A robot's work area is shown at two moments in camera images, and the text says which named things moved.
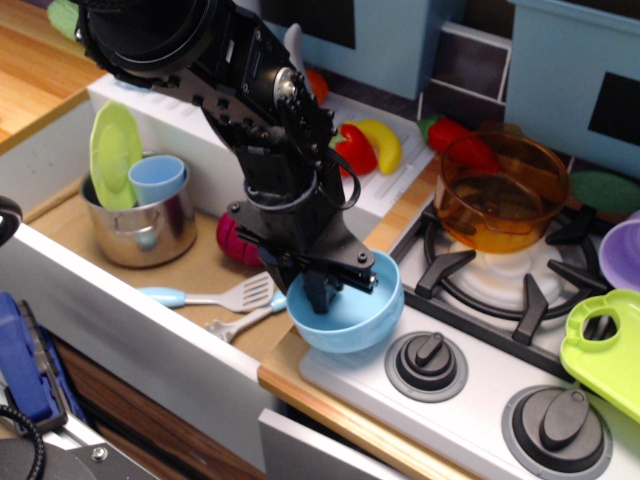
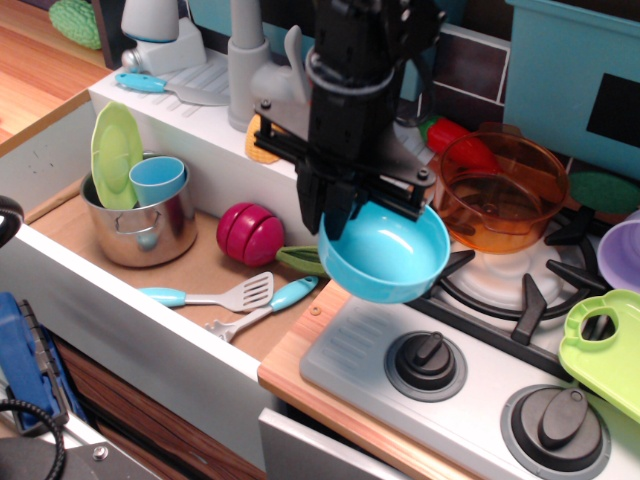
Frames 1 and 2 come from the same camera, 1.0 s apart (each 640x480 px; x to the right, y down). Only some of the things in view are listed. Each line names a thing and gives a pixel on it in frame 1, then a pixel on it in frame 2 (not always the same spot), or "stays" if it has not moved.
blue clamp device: [35, 382] stays
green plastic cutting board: [610, 366] stays
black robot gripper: [299, 219] -> [347, 145]
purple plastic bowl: [619, 254] stays
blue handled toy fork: [229, 330] stays
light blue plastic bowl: [357, 319] -> [382, 255]
